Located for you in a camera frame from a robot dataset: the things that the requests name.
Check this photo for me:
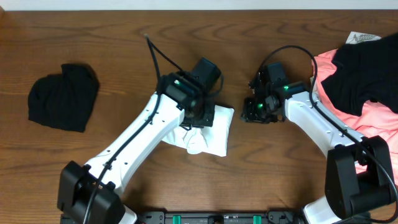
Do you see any white t-shirt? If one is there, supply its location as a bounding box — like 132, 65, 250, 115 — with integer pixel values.
162, 105, 234, 157

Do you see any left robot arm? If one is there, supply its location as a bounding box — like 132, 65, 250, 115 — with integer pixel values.
57, 71, 224, 224

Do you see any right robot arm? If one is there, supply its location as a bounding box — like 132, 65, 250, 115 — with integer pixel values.
241, 80, 397, 223

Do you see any black t-shirt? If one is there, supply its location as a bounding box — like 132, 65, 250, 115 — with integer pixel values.
322, 34, 397, 116

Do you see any coral pink garment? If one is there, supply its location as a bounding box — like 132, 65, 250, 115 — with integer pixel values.
315, 50, 397, 180

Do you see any white leaf-print garment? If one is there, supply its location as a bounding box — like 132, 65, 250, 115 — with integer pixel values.
314, 31, 381, 95

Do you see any folded black garment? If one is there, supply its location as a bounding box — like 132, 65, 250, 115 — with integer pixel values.
27, 63, 100, 133

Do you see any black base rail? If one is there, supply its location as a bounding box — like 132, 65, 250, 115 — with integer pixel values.
120, 211, 305, 224

